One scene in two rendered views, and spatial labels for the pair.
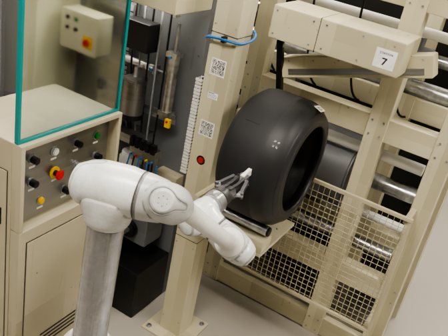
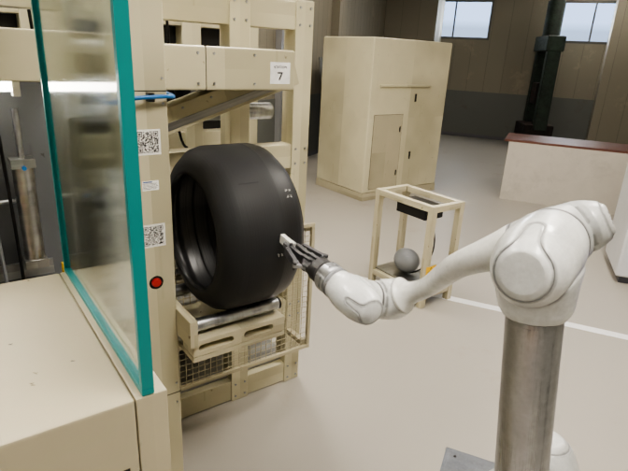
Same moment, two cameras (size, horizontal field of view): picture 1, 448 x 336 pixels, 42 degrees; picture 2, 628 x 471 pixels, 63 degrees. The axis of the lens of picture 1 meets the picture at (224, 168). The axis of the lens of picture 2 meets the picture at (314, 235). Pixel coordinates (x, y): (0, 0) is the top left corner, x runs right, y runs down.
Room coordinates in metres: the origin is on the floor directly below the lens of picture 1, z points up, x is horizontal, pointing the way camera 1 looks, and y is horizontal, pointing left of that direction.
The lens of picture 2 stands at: (1.32, 1.21, 1.78)
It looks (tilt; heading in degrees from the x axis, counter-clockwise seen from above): 20 degrees down; 297
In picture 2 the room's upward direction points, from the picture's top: 3 degrees clockwise
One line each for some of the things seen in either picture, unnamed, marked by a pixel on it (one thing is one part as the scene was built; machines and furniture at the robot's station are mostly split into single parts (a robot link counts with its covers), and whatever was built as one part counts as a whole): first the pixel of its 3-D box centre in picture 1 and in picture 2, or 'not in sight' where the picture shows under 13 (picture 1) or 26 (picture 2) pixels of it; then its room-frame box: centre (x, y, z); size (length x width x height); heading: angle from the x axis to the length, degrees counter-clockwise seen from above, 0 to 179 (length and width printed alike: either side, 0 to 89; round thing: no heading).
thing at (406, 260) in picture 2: not in sight; (413, 243); (2.36, -2.54, 0.40); 0.60 x 0.35 x 0.80; 154
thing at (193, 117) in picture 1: (194, 126); not in sight; (2.52, 0.17, 1.19); 0.05 x 0.04 x 0.48; 154
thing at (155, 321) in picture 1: (175, 324); not in sight; (2.51, 0.08, 0.01); 0.27 x 0.27 x 0.02; 64
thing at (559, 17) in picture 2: not in sight; (543, 77); (2.43, -11.47, 1.54); 1.00 x 0.81 x 3.08; 94
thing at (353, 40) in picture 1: (343, 36); (209, 66); (2.63, -0.40, 1.71); 0.61 x 0.25 x 0.15; 64
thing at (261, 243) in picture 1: (232, 227); (235, 330); (2.29, -0.09, 0.84); 0.36 x 0.09 x 0.06; 64
